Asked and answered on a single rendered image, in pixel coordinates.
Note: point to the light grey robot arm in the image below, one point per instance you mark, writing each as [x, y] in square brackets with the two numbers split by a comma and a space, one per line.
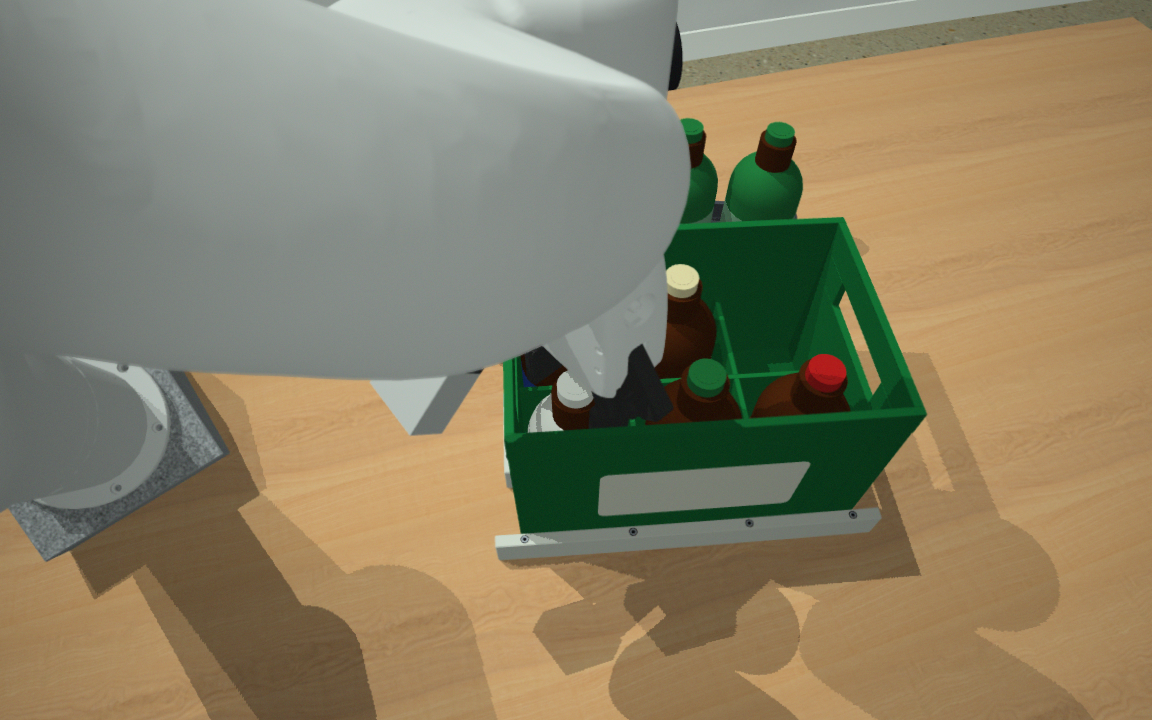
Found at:
[276, 188]

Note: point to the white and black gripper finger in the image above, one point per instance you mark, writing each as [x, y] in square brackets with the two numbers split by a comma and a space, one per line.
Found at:
[642, 394]
[540, 364]

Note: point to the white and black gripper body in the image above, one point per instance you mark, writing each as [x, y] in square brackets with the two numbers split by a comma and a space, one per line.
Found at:
[597, 353]

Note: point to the brown glass bottle with blue cap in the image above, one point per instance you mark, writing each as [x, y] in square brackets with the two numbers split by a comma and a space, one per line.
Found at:
[548, 381]

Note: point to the brown bottle with red cap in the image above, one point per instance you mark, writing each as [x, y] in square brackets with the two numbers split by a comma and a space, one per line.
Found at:
[818, 388]

